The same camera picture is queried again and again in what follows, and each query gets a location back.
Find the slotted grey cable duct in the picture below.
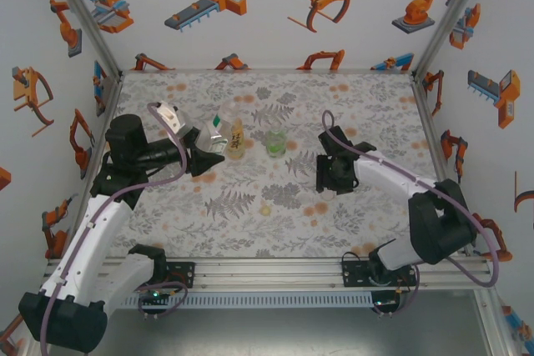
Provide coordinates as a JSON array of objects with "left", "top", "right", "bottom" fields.
[{"left": 123, "top": 291, "right": 375, "bottom": 310}]

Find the aluminium frame post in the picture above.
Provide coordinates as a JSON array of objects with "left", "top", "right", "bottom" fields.
[
  {"left": 43, "top": 0, "right": 125, "bottom": 80},
  {"left": 411, "top": 0, "right": 497, "bottom": 80},
  {"left": 473, "top": 288, "right": 516, "bottom": 356}
]

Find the yellow tea bottle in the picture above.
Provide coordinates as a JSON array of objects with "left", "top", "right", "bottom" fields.
[{"left": 224, "top": 117, "right": 246, "bottom": 162}]

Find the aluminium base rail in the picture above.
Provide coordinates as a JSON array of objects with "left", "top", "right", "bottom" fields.
[{"left": 43, "top": 256, "right": 493, "bottom": 293}]

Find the aluminium table back rail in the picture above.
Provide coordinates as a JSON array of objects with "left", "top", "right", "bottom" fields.
[{"left": 120, "top": 67, "right": 415, "bottom": 76}]

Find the small circuit board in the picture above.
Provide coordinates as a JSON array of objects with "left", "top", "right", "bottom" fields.
[
  {"left": 139, "top": 288, "right": 173, "bottom": 306},
  {"left": 372, "top": 296, "right": 401, "bottom": 310}
]

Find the floral tablecloth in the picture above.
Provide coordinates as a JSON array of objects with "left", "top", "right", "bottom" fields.
[{"left": 78, "top": 72, "right": 464, "bottom": 259}]

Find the aluminium table side rail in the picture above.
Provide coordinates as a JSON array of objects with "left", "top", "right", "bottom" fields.
[
  {"left": 77, "top": 72, "right": 125, "bottom": 207},
  {"left": 411, "top": 72, "right": 475, "bottom": 257}
]

